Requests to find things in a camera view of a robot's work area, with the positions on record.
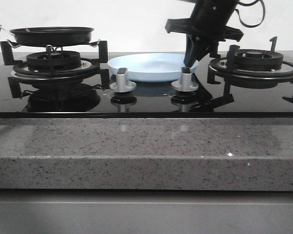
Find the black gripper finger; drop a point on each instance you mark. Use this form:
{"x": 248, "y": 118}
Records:
{"x": 207, "y": 47}
{"x": 192, "y": 53}

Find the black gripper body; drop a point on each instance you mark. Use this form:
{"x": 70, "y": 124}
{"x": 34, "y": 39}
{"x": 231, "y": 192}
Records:
{"x": 208, "y": 22}

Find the light blue plate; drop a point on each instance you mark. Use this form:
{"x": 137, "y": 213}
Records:
{"x": 149, "y": 67}

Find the black frying pan green handle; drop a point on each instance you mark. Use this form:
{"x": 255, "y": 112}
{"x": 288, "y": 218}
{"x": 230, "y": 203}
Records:
{"x": 54, "y": 36}

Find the black right pan support grate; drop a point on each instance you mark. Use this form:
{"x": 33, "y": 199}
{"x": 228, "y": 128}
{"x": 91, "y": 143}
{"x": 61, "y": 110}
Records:
{"x": 226, "y": 68}

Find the black pan support grate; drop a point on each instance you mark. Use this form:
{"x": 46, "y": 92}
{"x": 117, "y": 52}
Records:
{"x": 226, "y": 68}
{"x": 89, "y": 67}

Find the silver right stove knob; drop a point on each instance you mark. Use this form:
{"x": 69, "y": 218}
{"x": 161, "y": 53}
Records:
{"x": 185, "y": 83}

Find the silver stove knob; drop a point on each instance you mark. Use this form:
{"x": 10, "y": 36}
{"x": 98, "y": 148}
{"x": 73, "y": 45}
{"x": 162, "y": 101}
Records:
{"x": 122, "y": 83}
{"x": 185, "y": 83}

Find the black right gas burner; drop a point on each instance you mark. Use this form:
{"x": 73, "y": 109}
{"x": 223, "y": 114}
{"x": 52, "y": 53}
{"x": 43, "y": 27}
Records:
{"x": 257, "y": 60}

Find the black gas burner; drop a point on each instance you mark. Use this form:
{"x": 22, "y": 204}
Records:
{"x": 257, "y": 60}
{"x": 61, "y": 61}

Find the silver left stove knob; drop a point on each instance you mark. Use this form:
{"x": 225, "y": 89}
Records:
{"x": 122, "y": 83}

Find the black left pan support grate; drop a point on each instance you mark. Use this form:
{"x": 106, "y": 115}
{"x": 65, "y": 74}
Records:
{"x": 89, "y": 67}

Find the black left gas burner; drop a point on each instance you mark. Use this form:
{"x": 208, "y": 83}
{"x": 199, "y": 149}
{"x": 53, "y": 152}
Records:
{"x": 61, "y": 61}

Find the black glass gas cooktop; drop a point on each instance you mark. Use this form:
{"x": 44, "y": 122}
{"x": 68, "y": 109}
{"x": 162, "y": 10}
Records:
{"x": 92, "y": 97}

